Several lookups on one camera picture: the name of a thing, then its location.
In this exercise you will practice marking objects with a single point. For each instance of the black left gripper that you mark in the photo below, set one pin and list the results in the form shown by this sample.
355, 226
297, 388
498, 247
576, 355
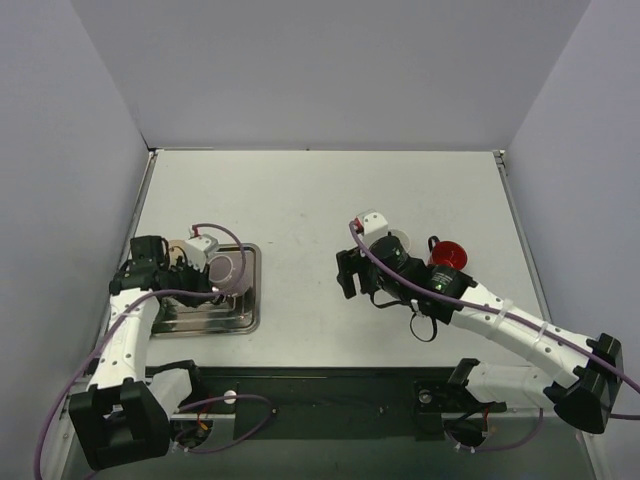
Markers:
195, 291

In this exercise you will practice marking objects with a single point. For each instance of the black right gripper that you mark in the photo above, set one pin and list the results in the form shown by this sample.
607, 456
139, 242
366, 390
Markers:
355, 273

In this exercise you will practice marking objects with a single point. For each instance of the pink faceted mug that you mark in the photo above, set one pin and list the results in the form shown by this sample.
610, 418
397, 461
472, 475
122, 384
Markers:
403, 238

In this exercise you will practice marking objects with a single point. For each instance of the lilac mug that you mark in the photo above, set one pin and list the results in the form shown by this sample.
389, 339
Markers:
224, 271

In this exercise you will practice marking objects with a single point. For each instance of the red mug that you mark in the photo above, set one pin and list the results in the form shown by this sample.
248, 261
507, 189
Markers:
447, 253

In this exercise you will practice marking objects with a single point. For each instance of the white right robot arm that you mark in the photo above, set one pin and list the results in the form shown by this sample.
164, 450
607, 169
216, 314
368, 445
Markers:
575, 375

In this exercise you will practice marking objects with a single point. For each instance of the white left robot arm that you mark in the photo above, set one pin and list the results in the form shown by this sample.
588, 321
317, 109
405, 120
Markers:
124, 414

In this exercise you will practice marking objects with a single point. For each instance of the beige round mug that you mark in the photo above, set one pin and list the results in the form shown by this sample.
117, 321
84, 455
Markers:
176, 252

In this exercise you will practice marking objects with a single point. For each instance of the metal tray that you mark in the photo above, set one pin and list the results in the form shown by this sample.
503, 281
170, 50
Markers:
232, 315

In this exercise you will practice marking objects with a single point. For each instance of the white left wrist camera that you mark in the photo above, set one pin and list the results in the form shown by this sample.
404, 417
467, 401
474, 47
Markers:
199, 251

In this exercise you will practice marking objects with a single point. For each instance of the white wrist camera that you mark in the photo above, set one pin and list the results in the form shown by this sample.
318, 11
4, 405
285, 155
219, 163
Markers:
370, 226
199, 251

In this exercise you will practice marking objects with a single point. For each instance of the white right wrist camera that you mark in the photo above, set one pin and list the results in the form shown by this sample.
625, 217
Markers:
370, 226

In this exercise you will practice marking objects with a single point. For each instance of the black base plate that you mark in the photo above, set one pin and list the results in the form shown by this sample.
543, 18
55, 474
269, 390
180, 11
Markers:
341, 403

